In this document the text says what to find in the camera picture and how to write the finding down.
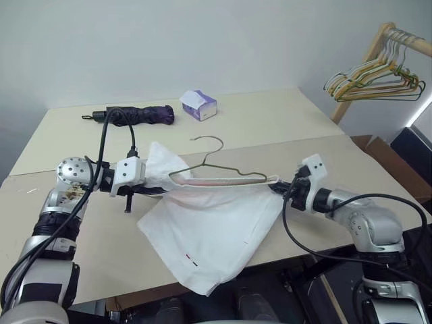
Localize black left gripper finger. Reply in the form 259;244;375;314
144;184;168;198

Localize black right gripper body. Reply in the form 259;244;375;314
286;164;314;211

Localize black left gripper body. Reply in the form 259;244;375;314
114;183;150;215

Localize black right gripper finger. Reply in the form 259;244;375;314
267;180;293;196

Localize olive wire hanger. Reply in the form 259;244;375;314
168;135;279;186

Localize white shorts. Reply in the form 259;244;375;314
136;140;284;298

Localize folded dark purple umbrella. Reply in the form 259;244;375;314
81;105;176;128

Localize purple white tissue box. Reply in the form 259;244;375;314
179;88;218;122

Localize dark rounded shape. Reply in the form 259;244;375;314
158;296;186;324
236;286;271;324

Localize bunch of coloured hangers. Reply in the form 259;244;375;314
331;32;420;99

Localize wooden clothes rack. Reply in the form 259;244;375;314
329;21;432;124

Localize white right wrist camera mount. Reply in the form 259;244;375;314
301;153;330;190

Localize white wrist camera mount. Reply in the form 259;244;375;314
301;153;330;190
109;156;147;197

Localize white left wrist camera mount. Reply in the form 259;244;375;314
109;156;147;197

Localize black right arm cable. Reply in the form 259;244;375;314
281;192;429;268

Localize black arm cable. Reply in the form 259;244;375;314
281;192;429;268
0;107;140;306

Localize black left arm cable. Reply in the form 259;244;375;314
0;107;140;306

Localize white wire hanger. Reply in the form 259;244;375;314
323;28;401;92

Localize green wire hanger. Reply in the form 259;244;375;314
325;63;427;103

